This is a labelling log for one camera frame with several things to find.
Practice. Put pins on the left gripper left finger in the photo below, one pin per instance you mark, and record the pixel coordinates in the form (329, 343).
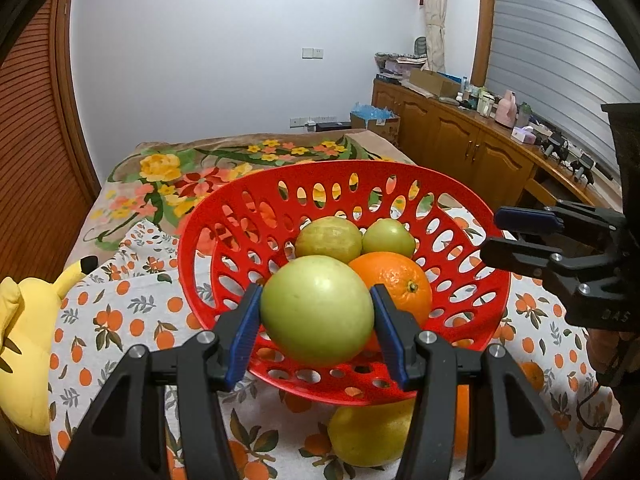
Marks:
(122, 435)

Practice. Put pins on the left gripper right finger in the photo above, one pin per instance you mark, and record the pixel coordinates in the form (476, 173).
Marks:
(511, 433)

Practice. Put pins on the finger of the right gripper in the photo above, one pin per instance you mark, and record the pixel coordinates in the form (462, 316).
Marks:
(530, 219)
(536, 260)

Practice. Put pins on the large orange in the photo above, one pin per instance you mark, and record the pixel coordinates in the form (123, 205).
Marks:
(462, 426)
(403, 279)

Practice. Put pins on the yellow-green lemon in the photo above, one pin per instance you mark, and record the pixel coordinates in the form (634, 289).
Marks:
(370, 436)
(334, 237)

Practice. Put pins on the green apple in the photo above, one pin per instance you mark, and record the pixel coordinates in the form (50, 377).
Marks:
(388, 235)
(313, 316)

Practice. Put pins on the person's right hand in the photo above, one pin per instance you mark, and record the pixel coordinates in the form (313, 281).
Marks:
(602, 347)

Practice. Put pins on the wooden sideboard cabinet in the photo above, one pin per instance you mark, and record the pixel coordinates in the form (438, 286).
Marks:
(480, 153)

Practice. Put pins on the pink kettle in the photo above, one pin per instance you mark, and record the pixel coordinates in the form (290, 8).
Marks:
(507, 110)

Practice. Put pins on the orange-print white tablecloth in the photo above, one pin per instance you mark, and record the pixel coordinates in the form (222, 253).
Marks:
(135, 298)

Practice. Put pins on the grey window blind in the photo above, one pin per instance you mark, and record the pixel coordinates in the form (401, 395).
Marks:
(565, 60)

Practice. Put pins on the yellow Pikachu plush toy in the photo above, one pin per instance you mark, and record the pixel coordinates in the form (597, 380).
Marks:
(29, 310)

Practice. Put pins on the cardboard box on cabinet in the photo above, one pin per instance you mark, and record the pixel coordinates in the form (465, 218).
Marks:
(435, 83)

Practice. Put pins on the cardboard box with blue bags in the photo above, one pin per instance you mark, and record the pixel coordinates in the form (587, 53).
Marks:
(381, 121)

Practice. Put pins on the red perforated plastic basket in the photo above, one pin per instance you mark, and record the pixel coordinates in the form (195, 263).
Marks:
(245, 231)

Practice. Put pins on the floral bed blanket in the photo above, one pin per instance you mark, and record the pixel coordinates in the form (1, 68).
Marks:
(163, 182)

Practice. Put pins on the brown louvered wardrobe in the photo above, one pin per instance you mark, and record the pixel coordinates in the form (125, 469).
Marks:
(48, 182)

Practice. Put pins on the beige curtain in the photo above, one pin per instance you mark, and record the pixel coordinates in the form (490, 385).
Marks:
(435, 12)

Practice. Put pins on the white wall socket strip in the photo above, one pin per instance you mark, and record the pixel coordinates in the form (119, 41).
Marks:
(300, 122)

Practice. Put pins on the white wall switch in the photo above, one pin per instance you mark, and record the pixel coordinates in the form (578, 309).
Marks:
(315, 53)

